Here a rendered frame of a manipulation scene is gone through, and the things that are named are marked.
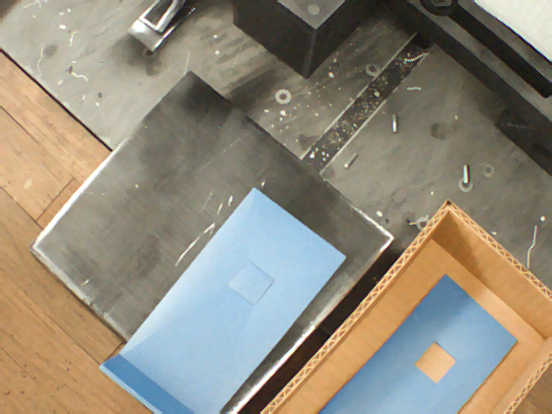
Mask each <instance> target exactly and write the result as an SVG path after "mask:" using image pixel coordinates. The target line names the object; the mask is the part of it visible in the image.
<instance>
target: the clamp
mask: <svg viewBox="0 0 552 414"><path fill-rule="evenodd" d="M387 7H388V8H389V9H391V10H393V11H394V12H395V13H397V15H398V16H399V17H401V18H402V19H403V20H404V21H406V22H407V23H410V24H411V25H412V26H413V27H414V28H415V29H416V30H417V31H418V32H417V35H416V38H415V44H416V45H417V46H418V47H419V48H421V49H426V48H428V47H430V46H431V41H432V42H433V43H434V44H436V45H437V46H438V47H440V48H441V49H442V50H443V51H444V52H445V53H446V54H447V55H449V56H450V57H451V58H452V59H453V60H454V61H455V62H457V63H458V64H460V65H462V66H463V68H464V69H466V70H467V71H468V72H470V73H471V74H472V76H474V77H475V78H476V79H477V80H479V81H480V82H481V84H483V85H484V86H485V87H487V88H488V89H489V91H491V92H492V93H494V94H495V95H496V96H497V97H499V98H500V99H501V100H502V101H503V102H504V103H505V104H507V105H508V107H509V108H511V109H512V110H513V111H514V112H515V113H516V114H517V115H519V117H520V118H522V119H524V121H526V122H527V123H528V124H529V125H530V126H531V127H532V128H533V129H534V130H535V131H536V130H537V129H538V131H540V130H542V131H544V130H546V131H547V132H548V131H550V132H552V66H551V65H550V64H548V63H547V62H546V61H545V60H543V59H542V57H540V56H539V55H538V54H537V53H536V52H535V51H534V50H532V49H531V48H530V47H528V46H527V45H526V44H525V43H524V42H523V41H521V40H520V38H518V37H517V36H516V35H515V34H514V33H513V32H511V31H509V29H507V28H506V27H505V26H503V25H502V23H500V22H499V21H498V20H497V19H495V18H494V17H493V16H492V15H490V14H489V13H487V11H486V10H484V9H483V8H482V7H481V6H479V4H478V3H476V2H474V1H472V0H387Z"/></svg>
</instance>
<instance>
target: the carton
mask: <svg viewBox="0 0 552 414"><path fill-rule="evenodd" d="M445 274H447V275H448V276H449V277H450V278H451V280H452V281H454V282H455V283H457V285H458V286H459V287H461V288H462V290H463V291H464V292H467V293H468V295H469V296H470V297H471V298H472V299H474V300H475V301H476V302H477V304H479V305H480V306H482V308H483V309H484V310H486V312H488V313H489V314H490V315H491V316H493V317H494V318H495V319H496V320H498V322H499V323H501V324H502V326H504V327H505V328H506V329H507V330H508V331H509V332H510V333H511V334H512V336H513V337H514V338H516V339H517V342H516V343H515V345H514V346H513V347H512V348H511V350H510V351H509V352H508V353H507V354H506V355H505V357H504V358H503V359H502V360H501V362H500V363H499V364H498V365H497V366H496V367H495V369H494V371H493V372H491V374H490V375H489V376H488V377H486V378H485V380H484V382H482V383H481V385H480V386H479V387H478V388H477V389H476V390H475V392H474V393H473V394H472V395H471V397H470V398H469V399H468V400H467V401H466V402H465V403H464V404H463V405H462V406H461V408H460V410H459V411H457V412H456V413H455V414H512V413H513V411H514V410H515V409H516V408H517V406H518V404H519V403H520V402H521V401H522V399H523V398H525V396H526V394H527V393H528V391H529V390H531V389H532V387H533V385H534V383H535V382H536V381H538V379H539V378H540V376H541V374H542V373H544V371H545V370H546V369H547V366H548V365H549V364H550V363H551V362H552V292H550V290H549V289H547V288H546V287H545V286H544V285H543V284H542V283H541V282H540V281H538V279H537V278H536V277H534V276H533V275H532V274H531V273H530V272H529V271H528V270H526V269H525V268H524V266H522V265H521V264H520V263H519V262H517V260H516V259H515V258H513V256H512V255H509V253H508V252H507V251H506V250H505V249H504V248H503V247H502V246H500V245H499V244H498V243H496V241H495V240H494V239H492V238H491V236H490V235H488V234H486V232H484V231H483V230H482V229H481V228H480V227H479V226H478V225H477V224H476V223H475V222H474V221H473V220H472V219H469V218H468V216H467V215H465V214H464V213H463V212H462V211H461V210H460V209H459V208H458V207H457V206H455V205H454V203H453V202H451V201H450V200H449V199H447V201H446V202H445V203H444V204H443V205H442V207H441V208H440V209H439V210H438V212H437V214H436V215H435V216H434V217H433V218H432V219H431V221H430V222H429V223H428V225H427V226H426V227H425V229H424V230H423V231H422V232H421V233H420V234H419V236H418V237H416V238H415V239H414V241H413V243H411V244H410V245H409V246H408V248H407V249H406V250H405V251H404V252H403V253H402V255H401V256H400V257H399V258H398V259H397V260H396V262H395V263H394V264H393V265H392V266H391V268H390V270H389V271H388V272H387V273H386V274H385V276H384V277H383V278H382V279H381V280H380V281H379V283H378V284H377V285H376V286H375V287H374V288H373V290H372V291H371V292H370V293H369V294H368V295H367V297H366V298H365V299H364V300H363V301H362V302H361V304H360V305H359V306H358V307H357V308H356V309H355V311H354V312H352V313H351V314H350V315H349V317H348V318H347V319H346V320H345V321H344V322H343V324H342V325H341V326H340V327H339V328H338V329H337V331H336V332H335V333H334V334H333V335H332V336H331V337H330V338H329V339H328V340H327V341H326V342H325V344H324V345H323V346H322V347H321V348H320V349H319V350H318V352H317V353H316V354H314V355H313V356H312V358H311V359H310V360H309V361H308V362H307V364H306V365H305V366H303V367H302V368H301V370H300V371H299V373H298V374H297V375H296V376H295V377H294V378H293V379H292V380H291V381H290V383H289V384H287V385H286V386H285V387H284V389H283V390H282V391H281V392H279V393H278V395H277V396H276V397H275V398H274V399H272V401H271V402H270V403H269V405H267V406H266V408H265V409H264V410H263V411H261V412H260V414H318V413H319V412H320V410H321V409H322V408H323V407H325V406H326V405H327V404H328V402H329V400H331V399H332V398H333V397H334V396H335V394H336V393H337V392H338V391H340V390H341V389H342V388H343V386H344V385H345V384H346V383H347V382H348V381H350V380H351V378H352V377H353V376H354V375H355V374H356V373H357V372H358V371H359V370H360V369H361V368H362V367H363V366H365V365H366V363H367V362H368V361H369V360H370V359H371V358H372V356H373V355H374V354H375V353H376V352H377V350H378V349H379V348H380V347H381V345H382V344H383V343H384V342H385V341H386V340H387V339H388V338H389V337H390V336H391V335H392V334H393V333H394V332H395V331H396V330H397V328H398V327H399V326H400V325H401V324H402V323H403V322H404V321H405V319H406V318H407V317H408V316H409V315H410V314H411V313H412V312H413V311H414V310H415V309H416V308H417V307H418V306H419V305H420V303H421V302H422V301H423V300H424V299H425V298H426V297H427V296H428V294H429V293H430V292H431V291H432V289H433V288H434V287H435V285H436V284H437V283H438V282H439V281H440V280H441V279H442V278H443V276H444V275H445ZM454 362H455V360H454V359H453V358H452V357H451V356H450V354H447V353H446V351H445V350H444V349H443V348H440V346H439V345H438V344H437V343H434V344H433V345H432V346H430V347H429V349H428V350H427V351H426V352H425V353H424V354H423V355H422V357H421V358H420V359H419V360H418V361H417V362H416V363H415V366H416V367H417V368H418V369H421V371H422V372H423V373H424V374H426V375H427V376H428V377H429V378H431V380H432V381H435V382H437V381H438V380H440V379H441V378H442V377H443V375H444V374H445V373H446V372H447V371H448V370H449V368H450V367H451V366H452V365H453V364H454Z"/></svg>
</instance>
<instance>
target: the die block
mask: <svg viewBox="0 0 552 414"><path fill-rule="evenodd" d="M383 1H385V0H351V1H350V2H348V3H347V4H346V5H345V7H343V8H342V10H341V11H340V12H338V13H337V14H336V15H335V16H334V18H332V19H331V20H330V21H329V22H328V23H327V24H326V25H325V26H324V27H323V28H322V29H321V31H319V32H318V33H317V34H316V35H313V34H312V33H311V32H309V31H308V30H307V29H306V28H303V27H302V26H301V25H299V24H298V23H297V22H296V21H294V19H292V18H290V17H289V16H288V15H287V14H285V13H284V12H283V11H280V10H279V9H278V8H277V7H275V6H274V5H272V4H270V3H269V1H268V0H235V16H234V24H235V26H237V27H238V28H240V30H242V31H243V32H244V33H245V34H247V35H249V36H251V37H252V38H253V39H254V40H255V41H257V42H258V43H260V44H262V45H263V46H264V47H265V49H267V50H268V51H269V52H270V53H272V54H274V55H275V56H277V57H278V58H279V59H280V60H281V61H283V62H284V63H285V64H286V65H288V66H289V67H291V68H293V69H294V70H295V71H296V72H297V73H299V74H300V75H301V76H302V77H304V78H305V79H308V78H309V77H310V76H311V74H312V73H313V72H314V71H316V70H317V68H318V67H319V66H320V65H321V64H322V63H323V62H324V61H325V60H326V59H327V58H328V57H329V56H330V55H331V54H332V53H333V52H335V50H336V48H337V47H338V46H339V45H340V44H342V43H343V42H344V41H345V40H346V39H347V38H348V37H349V35H350V34H351V33H352V32H353V31H355V30H356V29H357V28H358V26H360V25H361V24H362V22H363V21H365V20H366V19H367V17H368V16H369V15H371V14H372V13H373V12H374V10H375V9H376V8H377V7H378V6H379V5H381V3H382V2H383Z"/></svg>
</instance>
